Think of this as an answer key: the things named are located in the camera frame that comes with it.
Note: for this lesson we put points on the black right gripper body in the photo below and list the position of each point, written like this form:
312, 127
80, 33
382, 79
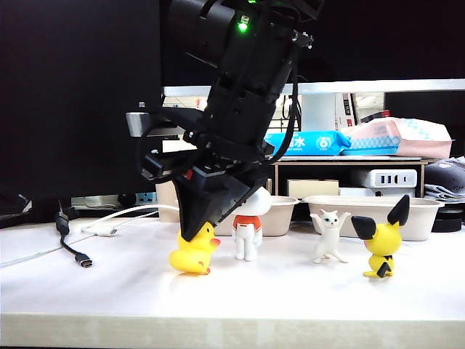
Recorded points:
232, 152

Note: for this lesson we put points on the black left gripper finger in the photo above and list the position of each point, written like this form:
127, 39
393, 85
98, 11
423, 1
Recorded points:
9, 205

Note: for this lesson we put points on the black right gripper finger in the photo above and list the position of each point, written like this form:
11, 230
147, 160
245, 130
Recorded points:
189, 211
225, 196

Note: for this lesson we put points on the yellow rubber duck doll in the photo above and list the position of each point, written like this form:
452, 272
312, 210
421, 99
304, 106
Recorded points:
192, 258

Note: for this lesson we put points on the white round-head doll orange shirt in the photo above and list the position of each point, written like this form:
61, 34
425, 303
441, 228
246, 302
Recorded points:
247, 240

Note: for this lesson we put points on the white cat doll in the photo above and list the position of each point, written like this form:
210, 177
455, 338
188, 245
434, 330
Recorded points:
328, 238

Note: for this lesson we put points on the yellow black-eared mouse doll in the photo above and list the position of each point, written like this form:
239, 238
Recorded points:
385, 240

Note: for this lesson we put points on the beige paper pulp box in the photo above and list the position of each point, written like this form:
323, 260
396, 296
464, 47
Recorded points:
421, 221
279, 218

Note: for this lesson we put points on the small beige box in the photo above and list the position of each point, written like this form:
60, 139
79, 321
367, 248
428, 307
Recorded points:
312, 187

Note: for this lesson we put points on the beige paper cup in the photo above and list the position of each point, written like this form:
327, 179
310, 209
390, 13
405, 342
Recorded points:
167, 203

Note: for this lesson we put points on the blue power socket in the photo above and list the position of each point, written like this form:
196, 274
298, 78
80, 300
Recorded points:
147, 198

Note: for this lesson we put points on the black wooden desk shelf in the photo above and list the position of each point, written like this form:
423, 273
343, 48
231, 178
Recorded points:
312, 171

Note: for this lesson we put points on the blue wet wipes pack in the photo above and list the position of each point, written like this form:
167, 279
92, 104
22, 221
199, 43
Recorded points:
319, 143

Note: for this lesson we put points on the white carton red print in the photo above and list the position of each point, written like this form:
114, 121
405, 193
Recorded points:
347, 109

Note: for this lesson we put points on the black computer monitor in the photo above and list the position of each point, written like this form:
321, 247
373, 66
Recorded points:
72, 91

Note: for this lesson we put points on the white power strip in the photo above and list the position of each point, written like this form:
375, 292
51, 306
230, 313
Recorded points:
394, 179

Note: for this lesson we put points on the pink tissue pack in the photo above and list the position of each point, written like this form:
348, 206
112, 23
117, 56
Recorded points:
417, 138

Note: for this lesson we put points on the black monitor silver bezel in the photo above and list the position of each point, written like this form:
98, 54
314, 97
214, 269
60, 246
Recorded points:
381, 36

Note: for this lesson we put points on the grey folded cloth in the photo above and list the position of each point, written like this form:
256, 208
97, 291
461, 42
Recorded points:
445, 178

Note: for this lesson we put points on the black round base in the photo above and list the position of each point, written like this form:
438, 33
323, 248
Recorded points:
448, 221

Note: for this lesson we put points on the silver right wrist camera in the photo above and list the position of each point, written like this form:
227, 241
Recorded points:
136, 123

